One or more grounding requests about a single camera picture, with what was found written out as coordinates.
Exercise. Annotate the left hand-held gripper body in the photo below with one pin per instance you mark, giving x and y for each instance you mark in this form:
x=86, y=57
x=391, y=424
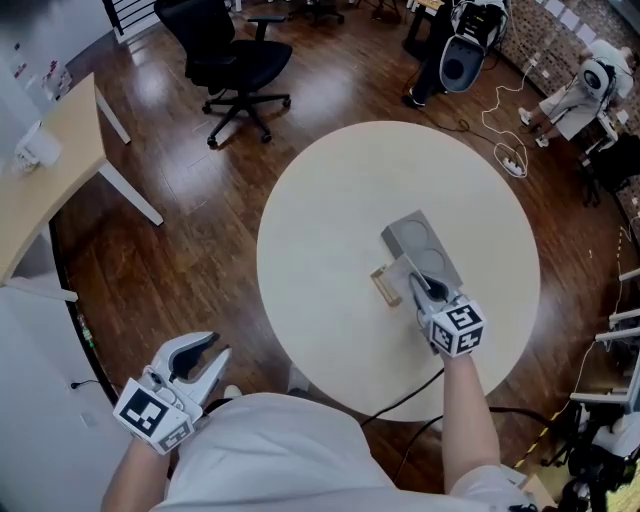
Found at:
x=150, y=412

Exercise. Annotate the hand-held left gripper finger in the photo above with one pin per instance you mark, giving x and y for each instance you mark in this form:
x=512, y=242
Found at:
x=186, y=346
x=216, y=374

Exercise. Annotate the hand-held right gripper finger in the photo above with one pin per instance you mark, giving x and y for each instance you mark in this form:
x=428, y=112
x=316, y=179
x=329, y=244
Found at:
x=419, y=297
x=447, y=292

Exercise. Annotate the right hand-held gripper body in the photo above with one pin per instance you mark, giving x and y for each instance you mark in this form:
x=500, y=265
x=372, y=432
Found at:
x=459, y=330

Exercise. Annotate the grey card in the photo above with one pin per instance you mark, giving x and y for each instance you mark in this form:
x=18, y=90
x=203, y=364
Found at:
x=404, y=274

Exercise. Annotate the wooden card holder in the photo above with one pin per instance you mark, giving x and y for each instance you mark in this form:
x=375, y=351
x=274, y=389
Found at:
x=386, y=287

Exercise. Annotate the person's right forearm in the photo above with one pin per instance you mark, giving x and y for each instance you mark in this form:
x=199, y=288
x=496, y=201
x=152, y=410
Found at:
x=470, y=425

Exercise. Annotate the person's left forearm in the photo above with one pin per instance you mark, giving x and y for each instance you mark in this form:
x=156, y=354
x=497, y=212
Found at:
x=135, y=480

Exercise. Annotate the person's white shoe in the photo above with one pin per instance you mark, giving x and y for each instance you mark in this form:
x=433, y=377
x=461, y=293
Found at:
x=233, y=391

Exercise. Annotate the grey box with round recesses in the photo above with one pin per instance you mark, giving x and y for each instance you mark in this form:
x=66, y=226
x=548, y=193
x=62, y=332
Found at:
x=417, y=235

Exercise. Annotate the person's white shirt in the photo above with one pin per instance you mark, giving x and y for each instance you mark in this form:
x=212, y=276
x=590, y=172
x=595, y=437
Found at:
x=280, y=460

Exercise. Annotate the black yellow hazard tape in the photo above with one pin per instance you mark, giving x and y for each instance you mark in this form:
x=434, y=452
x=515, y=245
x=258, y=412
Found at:
x=537, y=440

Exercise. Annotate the white power strip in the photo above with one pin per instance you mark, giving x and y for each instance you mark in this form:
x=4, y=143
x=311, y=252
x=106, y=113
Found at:
x=514, y=166

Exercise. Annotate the white metal rack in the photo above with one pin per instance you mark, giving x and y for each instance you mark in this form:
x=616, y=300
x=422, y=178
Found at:
x=615, y=360

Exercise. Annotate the light wooden desk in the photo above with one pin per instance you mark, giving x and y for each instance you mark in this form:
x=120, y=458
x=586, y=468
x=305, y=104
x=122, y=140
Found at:
x=55, y=180

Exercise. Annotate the white device on desk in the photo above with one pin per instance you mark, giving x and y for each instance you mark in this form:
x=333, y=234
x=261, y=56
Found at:
x=37, y=147

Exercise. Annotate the black office chair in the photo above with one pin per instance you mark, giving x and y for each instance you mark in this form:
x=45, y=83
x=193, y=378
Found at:
x=240, y=60

